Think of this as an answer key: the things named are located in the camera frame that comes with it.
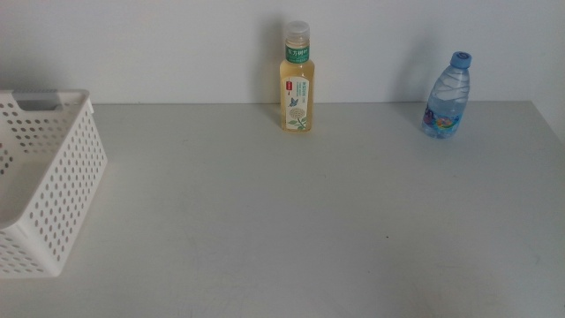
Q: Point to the yellow tea bottle green label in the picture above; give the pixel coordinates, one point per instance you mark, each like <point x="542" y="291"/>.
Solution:
<point x="296" y="75"/>

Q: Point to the clear water bottle blue cap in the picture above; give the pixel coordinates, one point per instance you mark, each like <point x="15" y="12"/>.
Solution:
<point x="446" y="101"/>

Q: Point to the white perforated plastic basket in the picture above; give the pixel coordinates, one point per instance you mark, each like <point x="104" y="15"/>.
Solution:
<point x="75" y="94"/>

